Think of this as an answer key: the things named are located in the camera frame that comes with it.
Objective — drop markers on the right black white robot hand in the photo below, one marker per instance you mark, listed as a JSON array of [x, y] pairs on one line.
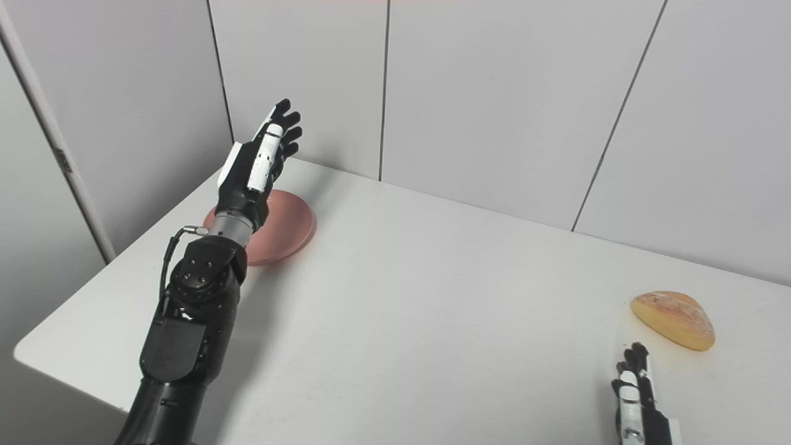
[[642, 420]]

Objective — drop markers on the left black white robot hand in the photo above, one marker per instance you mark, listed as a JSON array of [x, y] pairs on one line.
[[241, 179]]

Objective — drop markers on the pink plate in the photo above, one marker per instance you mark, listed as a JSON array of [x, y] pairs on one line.
[[290, 222]]

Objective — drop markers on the golden bread roll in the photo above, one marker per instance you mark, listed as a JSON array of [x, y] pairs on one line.
[[675, 318]]

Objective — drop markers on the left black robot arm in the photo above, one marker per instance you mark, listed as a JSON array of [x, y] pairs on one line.
[[185, 334]]

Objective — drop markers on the white wall post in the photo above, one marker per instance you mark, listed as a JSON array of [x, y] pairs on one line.
[[62, 154]]

